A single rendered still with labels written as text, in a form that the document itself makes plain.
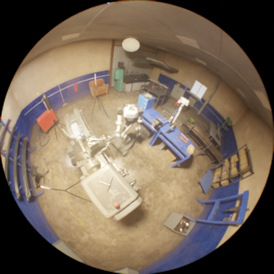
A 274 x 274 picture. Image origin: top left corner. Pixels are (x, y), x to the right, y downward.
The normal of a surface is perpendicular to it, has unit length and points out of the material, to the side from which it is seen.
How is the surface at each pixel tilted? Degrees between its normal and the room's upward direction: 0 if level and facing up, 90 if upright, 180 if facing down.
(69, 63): 90
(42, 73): 90
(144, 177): 0
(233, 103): 90
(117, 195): 0
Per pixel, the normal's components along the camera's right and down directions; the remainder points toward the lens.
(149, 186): 0.17, -0.57
